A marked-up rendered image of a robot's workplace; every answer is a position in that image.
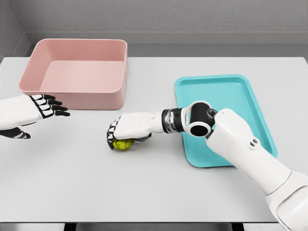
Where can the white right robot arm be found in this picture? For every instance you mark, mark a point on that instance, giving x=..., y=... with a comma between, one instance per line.
x=240, y=144

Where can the pink rectangular basket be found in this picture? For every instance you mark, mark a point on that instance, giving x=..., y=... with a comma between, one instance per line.
x=77, y=72

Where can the blue rectangular tray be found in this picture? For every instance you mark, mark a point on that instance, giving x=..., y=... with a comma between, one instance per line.
x=223, y=96

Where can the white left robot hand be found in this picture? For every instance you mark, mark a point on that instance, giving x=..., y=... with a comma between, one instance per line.
x=21, y=110

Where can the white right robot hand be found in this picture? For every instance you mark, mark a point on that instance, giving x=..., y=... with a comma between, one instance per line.
x=131, y=125

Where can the yellow-green tennis ball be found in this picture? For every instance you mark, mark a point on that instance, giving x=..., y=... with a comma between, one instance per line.
x=122, y=145

